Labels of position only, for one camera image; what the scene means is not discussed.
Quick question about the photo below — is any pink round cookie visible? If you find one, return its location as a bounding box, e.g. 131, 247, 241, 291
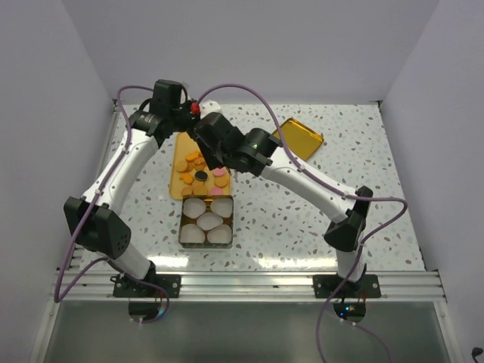
213, 168, 226, 177
210, 187, 224, 196

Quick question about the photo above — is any black sandwich cookie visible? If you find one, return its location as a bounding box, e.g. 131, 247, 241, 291
194, 170, 208, 182

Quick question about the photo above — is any gold tin lid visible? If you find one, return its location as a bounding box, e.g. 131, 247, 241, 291
280, 118, 324, 161

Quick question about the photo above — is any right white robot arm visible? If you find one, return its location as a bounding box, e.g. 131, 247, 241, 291
188, 112, 373, 297

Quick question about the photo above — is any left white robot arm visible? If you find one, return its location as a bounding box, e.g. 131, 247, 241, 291
64, 79, 195, 297

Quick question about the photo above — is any orange round cookie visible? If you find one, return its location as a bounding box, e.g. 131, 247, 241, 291
214, 175, 229, 188

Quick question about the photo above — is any yellow plastic tray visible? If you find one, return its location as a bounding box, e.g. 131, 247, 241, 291
169, 132, 231, 200

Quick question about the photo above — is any white paper cup top right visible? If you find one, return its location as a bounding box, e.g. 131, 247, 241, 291
210, 197, 233, 219

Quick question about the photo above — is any white paper cup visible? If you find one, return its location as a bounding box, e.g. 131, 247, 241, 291
207, 225, 232, 244
182, 198, 206, 219
197, 212, 224, 231
210, 197, 233, 219
179, 224, 206, 244

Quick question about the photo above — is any white paper cup top left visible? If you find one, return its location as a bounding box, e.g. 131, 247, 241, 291
182, 198, 206, 219

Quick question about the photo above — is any white paper cup centre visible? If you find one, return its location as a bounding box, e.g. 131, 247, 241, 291
197, 212, 224, 231

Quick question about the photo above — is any green gold cookie tin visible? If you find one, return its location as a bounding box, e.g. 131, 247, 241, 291
178, 195, 234, 249

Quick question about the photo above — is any white paper cup bottom right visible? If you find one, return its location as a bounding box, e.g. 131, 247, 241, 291
207, 225, 232, 244

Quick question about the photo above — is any white paper cup bottom left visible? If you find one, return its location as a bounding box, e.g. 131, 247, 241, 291
179, 224, 206, 244

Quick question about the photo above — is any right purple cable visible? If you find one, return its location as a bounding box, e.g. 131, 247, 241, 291
196, 83, 410, 363

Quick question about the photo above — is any purple cable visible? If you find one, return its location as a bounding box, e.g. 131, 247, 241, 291
196, 83, 410, 363
53, 85, 171, 324

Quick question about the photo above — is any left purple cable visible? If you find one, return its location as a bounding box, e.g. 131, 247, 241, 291
53, 85, 171, 324

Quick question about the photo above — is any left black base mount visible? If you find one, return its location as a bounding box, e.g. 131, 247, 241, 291
110, 273, 182, 299

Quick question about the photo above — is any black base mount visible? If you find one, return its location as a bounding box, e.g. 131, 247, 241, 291
312, 274, 380, 301
110, 273, 182, 299

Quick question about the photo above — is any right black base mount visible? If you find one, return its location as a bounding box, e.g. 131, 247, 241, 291
312, 274, 380, 301

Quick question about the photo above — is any aluminium rail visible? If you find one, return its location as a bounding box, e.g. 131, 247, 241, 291
65, 271, 446, 303

